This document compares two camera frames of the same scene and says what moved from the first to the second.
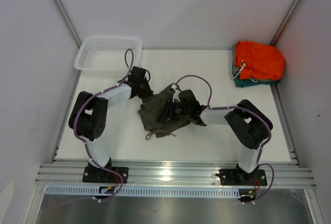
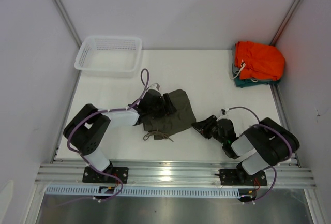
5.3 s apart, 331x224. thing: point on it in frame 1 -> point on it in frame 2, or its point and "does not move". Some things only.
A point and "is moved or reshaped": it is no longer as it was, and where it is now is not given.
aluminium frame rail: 181,174 does not move
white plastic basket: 104,56 does not move
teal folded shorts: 242,83 does not move
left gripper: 148,91 -> 169,108
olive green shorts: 152,114 is moved or reshaped
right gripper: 167,112 -> 203,126
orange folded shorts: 262,61 does not move
